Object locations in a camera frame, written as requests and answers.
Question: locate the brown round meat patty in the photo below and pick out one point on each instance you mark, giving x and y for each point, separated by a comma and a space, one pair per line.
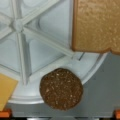
61, 89

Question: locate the orange gripper finger pad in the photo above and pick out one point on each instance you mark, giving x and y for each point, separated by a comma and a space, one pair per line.
5, 114

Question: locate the yellow cheese slice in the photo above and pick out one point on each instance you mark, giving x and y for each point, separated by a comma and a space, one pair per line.
7, 87

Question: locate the white divided round tray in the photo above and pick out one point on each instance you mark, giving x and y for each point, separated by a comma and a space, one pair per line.
35, 39

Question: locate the toasted bread slice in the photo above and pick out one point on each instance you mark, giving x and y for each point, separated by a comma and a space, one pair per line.
96, 26

